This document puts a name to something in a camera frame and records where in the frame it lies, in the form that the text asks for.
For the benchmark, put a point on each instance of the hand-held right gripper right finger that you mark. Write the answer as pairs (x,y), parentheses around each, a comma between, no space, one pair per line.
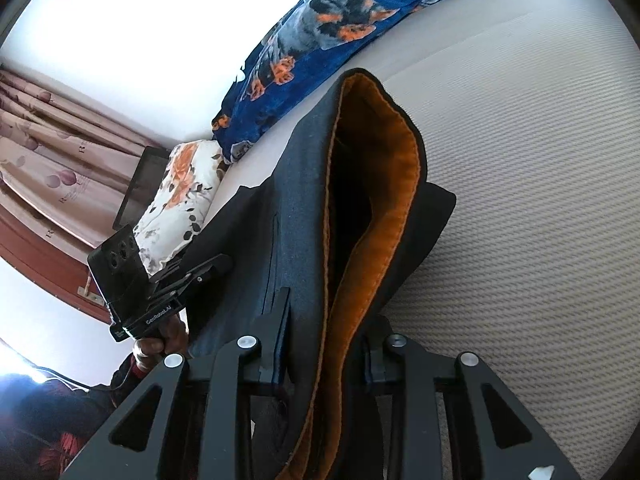
(377,360)

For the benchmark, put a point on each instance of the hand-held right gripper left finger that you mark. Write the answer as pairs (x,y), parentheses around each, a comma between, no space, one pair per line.
(277,340)

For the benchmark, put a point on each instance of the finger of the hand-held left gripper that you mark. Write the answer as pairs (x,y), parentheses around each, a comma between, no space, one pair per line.
(200,272)

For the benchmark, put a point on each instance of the black pants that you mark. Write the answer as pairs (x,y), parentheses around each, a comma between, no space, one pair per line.
(310,210)

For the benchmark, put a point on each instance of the person's left forearm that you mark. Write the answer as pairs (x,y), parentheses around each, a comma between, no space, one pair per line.
(125,375)

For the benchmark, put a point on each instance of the person's left hand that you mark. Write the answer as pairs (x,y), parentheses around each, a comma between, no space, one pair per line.
(167,342)

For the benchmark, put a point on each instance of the black flat panel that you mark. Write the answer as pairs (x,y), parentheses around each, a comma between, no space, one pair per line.
(131,205)

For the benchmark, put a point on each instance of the white floral pillow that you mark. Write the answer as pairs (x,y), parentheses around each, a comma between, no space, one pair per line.
(175,200)

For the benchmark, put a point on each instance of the reddish wooden ledge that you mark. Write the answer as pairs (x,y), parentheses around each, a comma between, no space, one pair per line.
(30,247)

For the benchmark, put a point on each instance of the pink patterned curtain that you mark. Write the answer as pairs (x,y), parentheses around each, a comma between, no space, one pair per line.
(50,160)

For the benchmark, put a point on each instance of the person's dark clothing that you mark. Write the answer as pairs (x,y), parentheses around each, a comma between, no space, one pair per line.
(40,410)

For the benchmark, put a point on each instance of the blue dog print blanket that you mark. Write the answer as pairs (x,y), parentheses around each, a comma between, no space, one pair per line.
(280,100)

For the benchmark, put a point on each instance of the beige woven bed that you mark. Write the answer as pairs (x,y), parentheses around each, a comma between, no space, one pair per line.
(525,160)

